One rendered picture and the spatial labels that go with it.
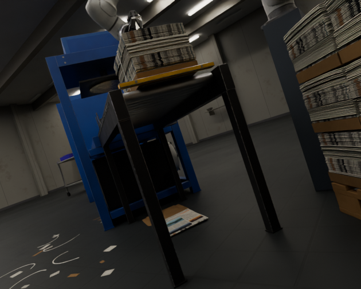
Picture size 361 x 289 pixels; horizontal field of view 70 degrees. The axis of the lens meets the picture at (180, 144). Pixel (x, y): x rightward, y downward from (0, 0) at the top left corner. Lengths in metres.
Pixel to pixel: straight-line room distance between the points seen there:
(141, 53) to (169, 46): 0.13
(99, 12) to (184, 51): 0.61
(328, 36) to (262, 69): 11.94
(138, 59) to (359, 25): 0.76
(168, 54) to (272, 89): 11.78
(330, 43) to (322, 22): 0.08
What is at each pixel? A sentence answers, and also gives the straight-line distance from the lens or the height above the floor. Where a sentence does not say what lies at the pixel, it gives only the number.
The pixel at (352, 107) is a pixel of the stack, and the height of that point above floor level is 0.46.
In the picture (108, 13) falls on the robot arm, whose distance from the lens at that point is 1.63.
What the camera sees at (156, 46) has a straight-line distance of 1.17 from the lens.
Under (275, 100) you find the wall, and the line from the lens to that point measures 12.84.
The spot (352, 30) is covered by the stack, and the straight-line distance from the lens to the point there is 1.00.
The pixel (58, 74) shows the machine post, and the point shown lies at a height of 1.39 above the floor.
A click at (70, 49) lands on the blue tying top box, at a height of 1.63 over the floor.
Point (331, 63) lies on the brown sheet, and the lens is 1.09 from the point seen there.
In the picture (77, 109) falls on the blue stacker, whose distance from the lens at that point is 4.77.
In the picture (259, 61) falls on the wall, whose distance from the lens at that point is 13.07.
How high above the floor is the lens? 0.54
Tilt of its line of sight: 1 degrees down
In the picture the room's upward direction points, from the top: 19 degrees counter-clockwise
